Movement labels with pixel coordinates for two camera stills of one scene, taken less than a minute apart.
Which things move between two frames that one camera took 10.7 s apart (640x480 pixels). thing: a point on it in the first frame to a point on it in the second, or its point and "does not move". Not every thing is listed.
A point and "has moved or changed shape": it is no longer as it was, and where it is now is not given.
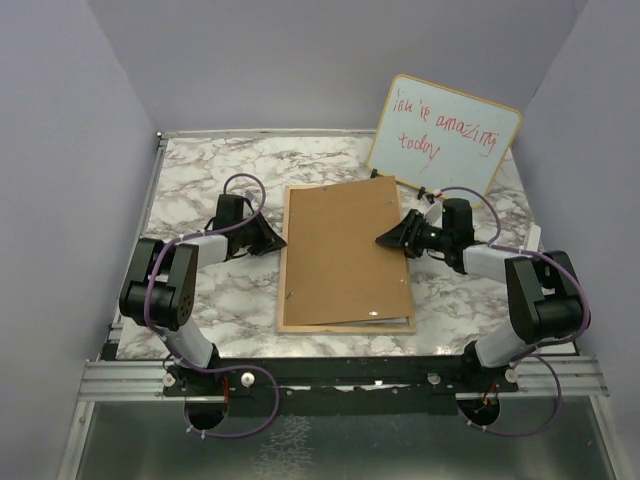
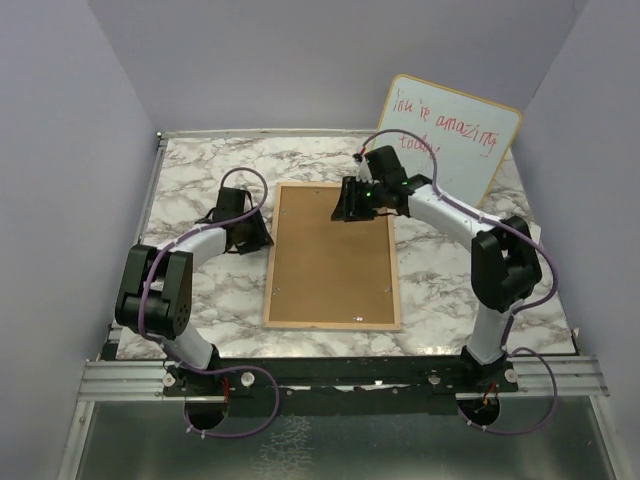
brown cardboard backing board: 335,269 has moved or changed shape
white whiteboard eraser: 534,237 does not move
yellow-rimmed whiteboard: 433,138 does not move
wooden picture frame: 404,325 has moved or changed shape
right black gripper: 405,235 to 349,209
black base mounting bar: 339,386 does not move
